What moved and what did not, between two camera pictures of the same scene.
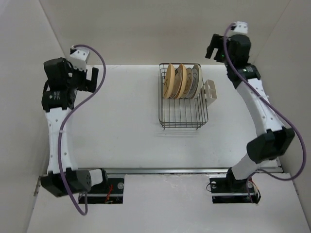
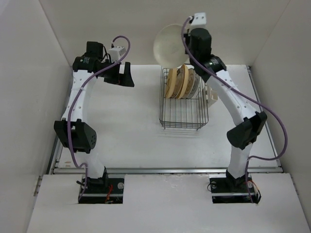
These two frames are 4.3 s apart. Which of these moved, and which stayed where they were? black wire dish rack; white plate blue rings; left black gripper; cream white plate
Moved: left black gripper; cream white plate
Stayed: white plate blue rings; black wire dish rack
